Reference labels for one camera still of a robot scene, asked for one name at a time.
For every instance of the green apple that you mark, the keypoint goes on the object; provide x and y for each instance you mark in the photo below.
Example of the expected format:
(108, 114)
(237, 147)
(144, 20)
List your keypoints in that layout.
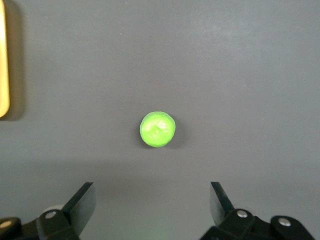
(157, 130)

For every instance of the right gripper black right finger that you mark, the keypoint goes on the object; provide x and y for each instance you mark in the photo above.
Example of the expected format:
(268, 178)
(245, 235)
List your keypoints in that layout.
(240, 225)

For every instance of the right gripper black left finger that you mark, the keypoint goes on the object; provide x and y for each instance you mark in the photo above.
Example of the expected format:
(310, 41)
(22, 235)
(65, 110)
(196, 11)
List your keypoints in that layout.
(75, 215)

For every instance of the yellow plastic tray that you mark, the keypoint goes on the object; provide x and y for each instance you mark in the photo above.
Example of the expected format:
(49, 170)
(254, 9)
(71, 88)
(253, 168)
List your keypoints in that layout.
(3, 62)

